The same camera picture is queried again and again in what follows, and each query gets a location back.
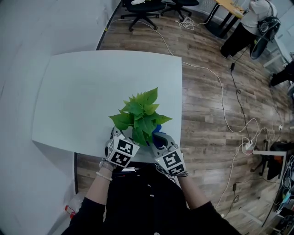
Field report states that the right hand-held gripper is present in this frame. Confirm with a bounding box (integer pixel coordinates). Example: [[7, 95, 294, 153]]
[[151, 134, 186, 177]]

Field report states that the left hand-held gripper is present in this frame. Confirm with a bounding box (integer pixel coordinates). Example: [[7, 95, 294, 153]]
[[105, 127, 140, 168]]

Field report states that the blue cloth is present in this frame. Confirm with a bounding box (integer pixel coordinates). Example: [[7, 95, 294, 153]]
[[152, 123, 169, 148]]

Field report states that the green plant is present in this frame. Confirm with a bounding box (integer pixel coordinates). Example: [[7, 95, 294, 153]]
[[108, 86, 174, 147]]

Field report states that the person's right forearm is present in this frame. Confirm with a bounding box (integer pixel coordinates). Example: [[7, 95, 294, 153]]
[[177, 175, 213, 210]]

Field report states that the person's left forearm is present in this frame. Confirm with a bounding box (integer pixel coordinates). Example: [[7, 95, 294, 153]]
[[85, 164, 114, 206]]

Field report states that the grey wristwatch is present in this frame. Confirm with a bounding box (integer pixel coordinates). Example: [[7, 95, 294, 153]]
[[98, 160, 115, 172]]

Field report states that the person in black shirt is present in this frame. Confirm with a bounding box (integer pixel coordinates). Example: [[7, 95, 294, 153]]
[[61, 163, 242, 235]]

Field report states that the clear bottle with red label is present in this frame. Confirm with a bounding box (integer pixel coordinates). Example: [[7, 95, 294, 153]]
[[64, 193, 85, 220]]

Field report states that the white power strip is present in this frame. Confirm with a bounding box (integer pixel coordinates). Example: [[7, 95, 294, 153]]
[[243, 140, 254, 153]]

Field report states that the black mesh office chair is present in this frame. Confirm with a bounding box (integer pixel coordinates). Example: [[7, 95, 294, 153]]
[[120, 0, 166, 33], [160, 0, 200, 20]]

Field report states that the round wooden table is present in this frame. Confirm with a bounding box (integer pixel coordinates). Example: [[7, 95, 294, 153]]
[[204, 0, 245, 39]]

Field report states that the pale bead bracelet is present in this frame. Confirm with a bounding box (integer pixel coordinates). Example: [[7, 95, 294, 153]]
[[95, 170, 113, 182]]

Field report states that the coiled white cable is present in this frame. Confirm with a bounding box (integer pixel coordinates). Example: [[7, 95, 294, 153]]
[[178, 17, 196, 30]]

